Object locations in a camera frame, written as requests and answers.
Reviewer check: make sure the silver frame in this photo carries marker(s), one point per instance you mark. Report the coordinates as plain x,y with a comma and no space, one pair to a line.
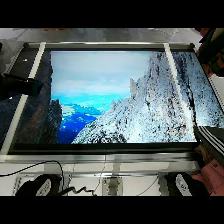
100,158

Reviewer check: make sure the pink garment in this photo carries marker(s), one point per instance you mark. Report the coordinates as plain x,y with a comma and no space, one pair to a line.
213,176

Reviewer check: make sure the black white-striped garment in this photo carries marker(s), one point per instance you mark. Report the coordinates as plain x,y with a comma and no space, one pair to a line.
210,136

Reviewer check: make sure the white garment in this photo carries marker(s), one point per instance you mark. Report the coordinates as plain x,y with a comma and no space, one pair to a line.
218,90

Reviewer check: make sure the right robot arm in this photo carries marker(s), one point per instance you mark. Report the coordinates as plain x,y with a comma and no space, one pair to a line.
186,186

